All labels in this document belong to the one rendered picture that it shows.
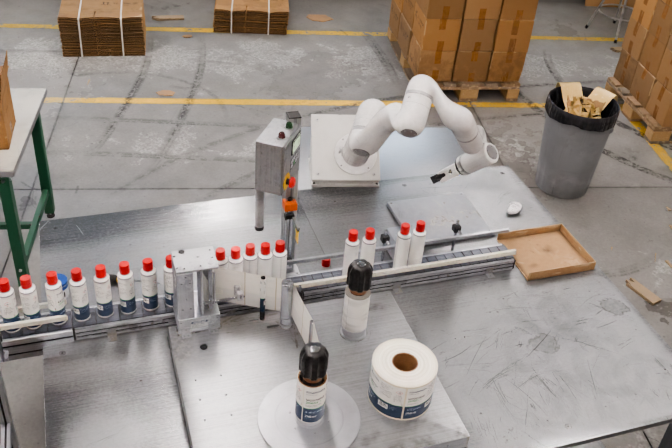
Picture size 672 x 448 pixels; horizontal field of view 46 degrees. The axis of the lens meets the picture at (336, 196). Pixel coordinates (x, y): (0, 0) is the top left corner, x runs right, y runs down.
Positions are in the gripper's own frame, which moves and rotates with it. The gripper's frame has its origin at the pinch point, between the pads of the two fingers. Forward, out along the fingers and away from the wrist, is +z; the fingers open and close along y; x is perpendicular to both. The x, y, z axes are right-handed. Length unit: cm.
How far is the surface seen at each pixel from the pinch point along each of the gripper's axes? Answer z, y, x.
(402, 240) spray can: -13, -47, -15
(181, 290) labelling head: 8, -125, 2
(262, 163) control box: -17, -93, 28
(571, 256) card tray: -29, 21, -52
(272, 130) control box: -20, -86, 36
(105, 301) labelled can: 32, -138, 9
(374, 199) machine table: 28.0, -10.1, 3.2
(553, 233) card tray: -21, 29, -42
